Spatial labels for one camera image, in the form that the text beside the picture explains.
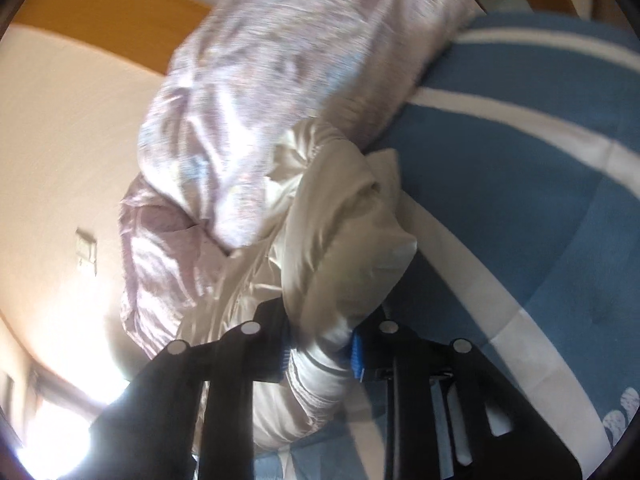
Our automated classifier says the beige puffer jacket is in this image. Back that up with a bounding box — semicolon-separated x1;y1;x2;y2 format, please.
179;119;416;452

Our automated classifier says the blue white striped bedsheet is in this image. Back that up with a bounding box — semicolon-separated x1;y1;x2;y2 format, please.
249;8;640;480

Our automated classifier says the pink floral duvet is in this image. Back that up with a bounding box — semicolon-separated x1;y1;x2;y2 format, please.
119;0;480;356

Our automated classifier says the white wall switch panel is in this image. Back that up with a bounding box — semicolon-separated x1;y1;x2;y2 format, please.
75;229;98;275

